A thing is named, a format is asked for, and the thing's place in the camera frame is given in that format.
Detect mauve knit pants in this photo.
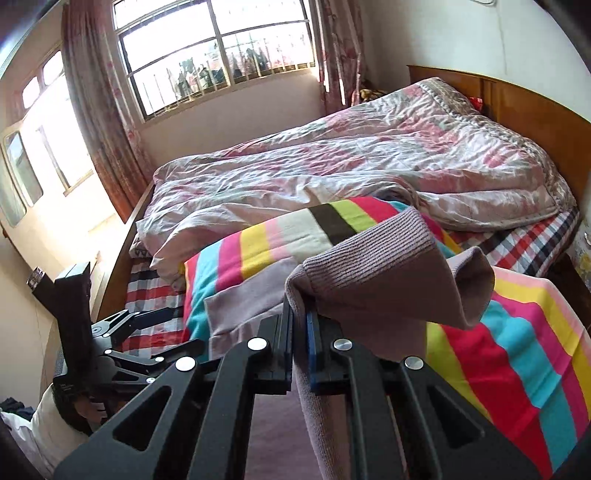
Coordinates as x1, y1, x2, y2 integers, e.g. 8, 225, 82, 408
203, 205, 496, 480

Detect rainbow striped blanket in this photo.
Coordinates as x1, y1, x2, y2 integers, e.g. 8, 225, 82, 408
178, 196, 591, 480

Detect pink floral curtain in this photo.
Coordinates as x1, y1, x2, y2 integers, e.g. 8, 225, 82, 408
62, 0, 153, 222
318, 0, 370, 114

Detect barred window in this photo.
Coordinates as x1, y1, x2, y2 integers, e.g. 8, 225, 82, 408
113, 0, 324, 123

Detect red plaid bed sheet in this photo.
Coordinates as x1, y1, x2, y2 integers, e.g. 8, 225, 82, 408
124, 208, 580, 356

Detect person's left hand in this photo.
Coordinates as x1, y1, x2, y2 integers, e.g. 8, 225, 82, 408
74, 398, 112, 423

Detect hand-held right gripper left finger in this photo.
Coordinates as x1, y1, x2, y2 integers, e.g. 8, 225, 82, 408
53, 300, 294, 480

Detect thin wall cable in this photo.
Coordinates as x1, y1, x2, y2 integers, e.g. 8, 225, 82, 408
475, 0, 513, 79

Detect dark blue cloth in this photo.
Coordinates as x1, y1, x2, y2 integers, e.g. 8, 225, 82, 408
0, 397, 37, 422

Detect person's left forearm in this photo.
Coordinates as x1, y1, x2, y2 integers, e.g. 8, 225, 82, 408
0, 383, 95, 480

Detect side window with frame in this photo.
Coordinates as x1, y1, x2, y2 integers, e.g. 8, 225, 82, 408
0, 44, 95, 227

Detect pink floral quilt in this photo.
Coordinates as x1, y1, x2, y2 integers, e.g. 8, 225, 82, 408
136, 78, 578, 287

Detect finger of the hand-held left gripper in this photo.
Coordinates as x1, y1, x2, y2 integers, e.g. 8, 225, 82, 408
108, 305, 185, 344
106, 339, 206, 384

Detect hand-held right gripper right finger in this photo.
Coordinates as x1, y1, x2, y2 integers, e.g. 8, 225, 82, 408
305, 309, 541, 480

